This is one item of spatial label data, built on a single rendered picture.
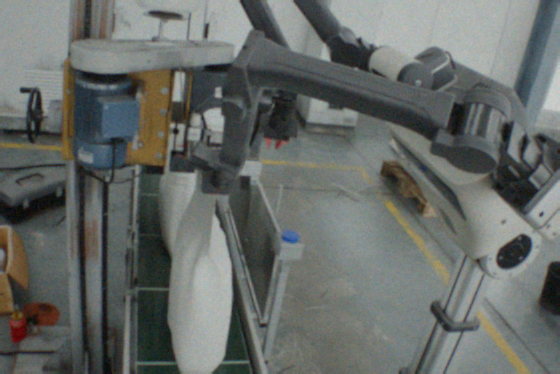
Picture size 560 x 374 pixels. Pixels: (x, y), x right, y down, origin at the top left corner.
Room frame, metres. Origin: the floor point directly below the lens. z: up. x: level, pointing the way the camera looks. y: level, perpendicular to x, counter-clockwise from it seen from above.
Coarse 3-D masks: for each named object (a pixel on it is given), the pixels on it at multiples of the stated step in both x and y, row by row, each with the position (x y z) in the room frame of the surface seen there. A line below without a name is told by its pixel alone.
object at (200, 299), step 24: (192, 216) 1.50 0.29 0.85; (192, 240) 1.37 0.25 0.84; (216, 240) 1.38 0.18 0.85; (192, 264) 1.28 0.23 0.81; (216, 264) 1.27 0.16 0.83; (192, 288) 1.23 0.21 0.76; (216, 288) 1.25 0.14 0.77; (168, 312) 1.44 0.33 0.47; (192, 312) 1.22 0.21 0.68; (216, 312) 1.24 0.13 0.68; (192, 336) 1.22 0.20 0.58; (216, 336) 1.24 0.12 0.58; (192, 360) 1.22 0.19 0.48; (216, 360) 1.26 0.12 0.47
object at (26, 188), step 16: (32, 176) 2.72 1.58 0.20; (48, 176) 2.76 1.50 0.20; (0, 192) 2.49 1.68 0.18; (16, 192) 2.49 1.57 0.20; (32, 192) 2.56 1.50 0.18; (48, 192) 2.66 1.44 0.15; (64, 192) 2.77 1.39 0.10; (0, 208) 2.49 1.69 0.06; (16, 208) 2.45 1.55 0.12; (32, 208) 2.55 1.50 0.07; (48, 208) 2.66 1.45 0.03; (16, 224) 2.45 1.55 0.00
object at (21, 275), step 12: (0, 228) 2.05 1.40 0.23; (0, 240) 2.05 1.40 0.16; (12, 240) 1.98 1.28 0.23; (12, 252) 1.88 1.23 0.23; (24, 252) 2.02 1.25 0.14; (12, 264) 1.80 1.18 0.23; (24, 264) 1.91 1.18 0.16; (0, 276) 1.71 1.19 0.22; (12, 276) 1.74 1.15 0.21; (24, 276) 1.83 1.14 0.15; (0, 288) 1.70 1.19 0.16; (12, 288) 1.78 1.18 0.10; (24, 288) 1.77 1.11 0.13; (0, 300) 1.69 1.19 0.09; (12, 300) 1.72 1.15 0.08; (0, 312) 1.68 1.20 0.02; (12, 312) 1.71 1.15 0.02
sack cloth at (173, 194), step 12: (180, 132) 2.17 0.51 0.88; (168, 144) 2.16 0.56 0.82; (180, 144) 2.03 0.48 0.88; (168, 156) 2.02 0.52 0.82; (168, 168) 1.94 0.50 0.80; (168, 180) 1.94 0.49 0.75; (180, 180) 1.92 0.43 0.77; (192, 180) 1.93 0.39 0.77; (168, 192) 1.93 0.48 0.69; (180, 192) 1.92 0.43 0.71; (192, 192) 1.94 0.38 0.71; (168, 204) 1.93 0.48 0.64; (180, 204) 1.93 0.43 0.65; (168, 216) 1.93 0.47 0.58; (180, 216) 1.93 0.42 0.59; (168, 228) 1.92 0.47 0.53; (168, 240) 1.92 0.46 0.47
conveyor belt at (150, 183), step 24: (144, 168) 2.78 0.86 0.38; (144, 192) 2.48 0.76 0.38; (144, 216) 2.22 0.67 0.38; (144, 240) 2.01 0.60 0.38; (144, 264) 1.82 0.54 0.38; (168, 264) 1.86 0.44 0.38; (144, 288) 1.66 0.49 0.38; (168, 288) 1.69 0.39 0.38; (144, 312) 1.52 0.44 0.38; (144, 336) 1.39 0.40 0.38; (168, 336) 1.41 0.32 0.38; (240, 336) 1.50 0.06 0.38; (144, 360) 1.27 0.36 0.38; (168, 360) 1.30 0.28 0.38; (240, 360) 1.37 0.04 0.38
